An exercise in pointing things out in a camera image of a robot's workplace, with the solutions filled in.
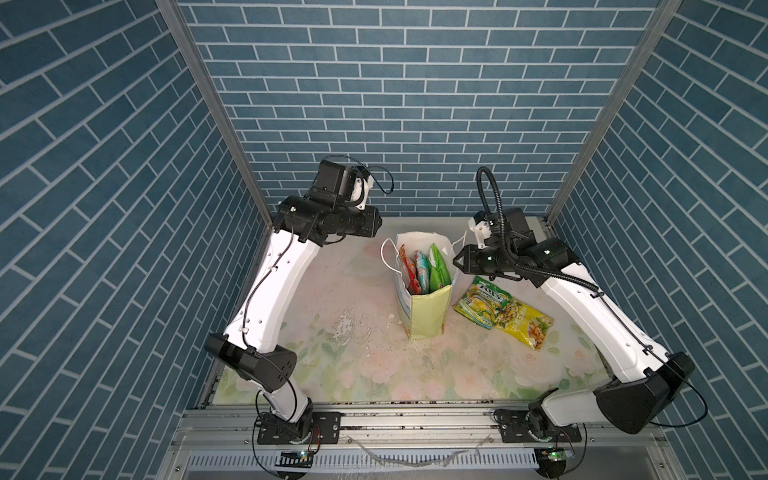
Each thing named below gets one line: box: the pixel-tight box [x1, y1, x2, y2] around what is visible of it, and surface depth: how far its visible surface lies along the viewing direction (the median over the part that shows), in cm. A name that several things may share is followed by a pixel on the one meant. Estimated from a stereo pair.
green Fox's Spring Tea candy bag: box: [453, 276, 513, 330], surface depth 96 cm
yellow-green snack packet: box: [492, 297, 554, 351], surface depth 91 cm
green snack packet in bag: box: [428, 243, 452, 294], surface depth 86 cm
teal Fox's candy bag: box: [415, 250, 431, 295], surface depth 86 cm
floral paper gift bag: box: [380, 232, 459, 340], surface depth 81 cm
